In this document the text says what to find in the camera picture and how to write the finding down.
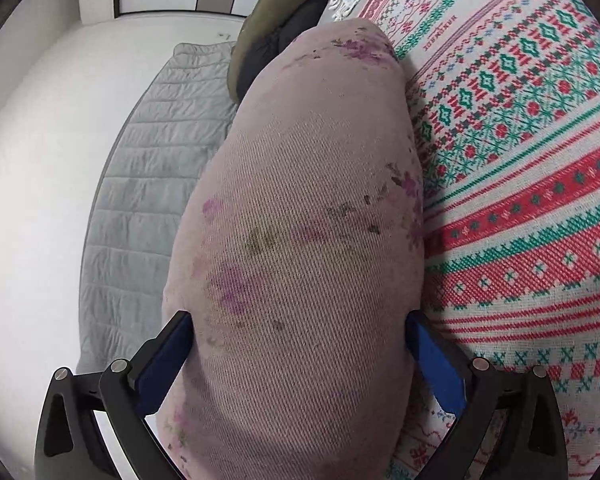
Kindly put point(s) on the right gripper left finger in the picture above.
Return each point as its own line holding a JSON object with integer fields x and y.
{"x": 70, "y": 445}

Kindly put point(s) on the black puffer jacket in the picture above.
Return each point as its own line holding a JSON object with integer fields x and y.
{"x": 265, "y": 50}

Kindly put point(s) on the olive green jacket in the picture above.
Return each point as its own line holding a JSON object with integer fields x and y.
{"x": 266, "y": 17}

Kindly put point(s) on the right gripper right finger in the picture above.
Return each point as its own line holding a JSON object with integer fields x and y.
{"x": 531, "y": 444}

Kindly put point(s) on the grey quilted headboard cover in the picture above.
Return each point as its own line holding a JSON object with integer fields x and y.
{"x": 174, "y": 129}

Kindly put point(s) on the red green patterned blanket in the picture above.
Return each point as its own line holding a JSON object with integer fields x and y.
{"x": 504, "y": 97}

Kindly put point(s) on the pink floral padded garment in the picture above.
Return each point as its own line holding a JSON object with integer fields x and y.
{"x": 298, "y": 257}

